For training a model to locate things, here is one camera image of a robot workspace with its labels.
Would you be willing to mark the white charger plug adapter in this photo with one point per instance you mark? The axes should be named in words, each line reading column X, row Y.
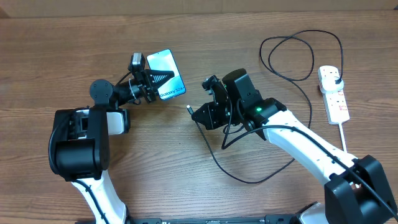
column 330, row 85

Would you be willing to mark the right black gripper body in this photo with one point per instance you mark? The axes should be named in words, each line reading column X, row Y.
column 222, row 114

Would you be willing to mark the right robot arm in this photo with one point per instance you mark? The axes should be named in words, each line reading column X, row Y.
column 355, row 190

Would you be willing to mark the Samsung Galaxy smartphone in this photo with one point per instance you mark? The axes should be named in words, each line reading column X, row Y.
column 164, row 61

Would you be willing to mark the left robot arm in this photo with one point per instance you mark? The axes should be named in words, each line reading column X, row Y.
column 79, row 143

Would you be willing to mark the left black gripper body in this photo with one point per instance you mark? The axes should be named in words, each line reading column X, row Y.
column 145, row 89

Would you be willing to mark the white power strip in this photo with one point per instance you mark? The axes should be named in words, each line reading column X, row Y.
column 335, row 103

